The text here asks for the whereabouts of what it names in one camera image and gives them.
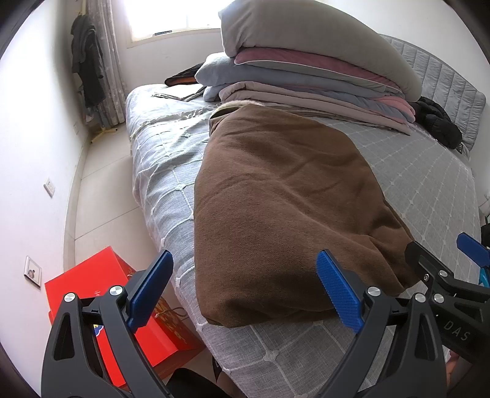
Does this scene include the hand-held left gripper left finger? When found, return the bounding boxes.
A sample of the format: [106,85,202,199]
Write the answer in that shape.
[40,250,174,398]

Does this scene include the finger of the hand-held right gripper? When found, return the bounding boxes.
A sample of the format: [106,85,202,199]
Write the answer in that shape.
[405,239,490,307]
[457,233,490,268]

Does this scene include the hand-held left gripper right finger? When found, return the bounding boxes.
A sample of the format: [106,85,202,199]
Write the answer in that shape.
[316,250,447,398]

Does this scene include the brown blanket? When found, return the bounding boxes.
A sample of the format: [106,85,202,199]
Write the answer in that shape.
[193,101,416,329]

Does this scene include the clothes rack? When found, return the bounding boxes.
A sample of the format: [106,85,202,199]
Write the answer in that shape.
[74,0,119,144]

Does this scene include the dark hanging clothes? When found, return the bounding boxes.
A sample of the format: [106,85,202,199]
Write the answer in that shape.
[70,14,107,110]

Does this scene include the red gift box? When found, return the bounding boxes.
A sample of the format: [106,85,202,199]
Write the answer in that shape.
[44,246,203,391]

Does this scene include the bed with grey checked sheet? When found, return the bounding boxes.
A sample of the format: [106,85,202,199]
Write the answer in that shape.
[124,82,482,398]

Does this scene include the black puffer jacket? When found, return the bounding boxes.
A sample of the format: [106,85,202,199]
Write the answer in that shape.
[413,96,464,150]

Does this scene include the grey padded headboard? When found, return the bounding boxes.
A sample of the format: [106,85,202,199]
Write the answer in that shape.
[379,34,484,154]

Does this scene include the stack of folded quilts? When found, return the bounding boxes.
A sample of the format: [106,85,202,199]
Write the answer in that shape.
[203,81,416,136]

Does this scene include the black and orange garment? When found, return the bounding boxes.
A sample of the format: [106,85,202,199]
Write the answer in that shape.
[164,63,209,88]

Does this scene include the light blue folded quilt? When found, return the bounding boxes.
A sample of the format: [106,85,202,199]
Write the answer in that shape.
[194,53,399,96]

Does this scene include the patterned curtain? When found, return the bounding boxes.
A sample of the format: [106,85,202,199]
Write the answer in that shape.
[86,0,129,127]

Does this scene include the large grey pillow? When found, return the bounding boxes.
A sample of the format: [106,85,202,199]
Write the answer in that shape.
[218,0,422,103]

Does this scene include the window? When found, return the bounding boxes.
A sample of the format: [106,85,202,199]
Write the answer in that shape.
[124,0,230,43]

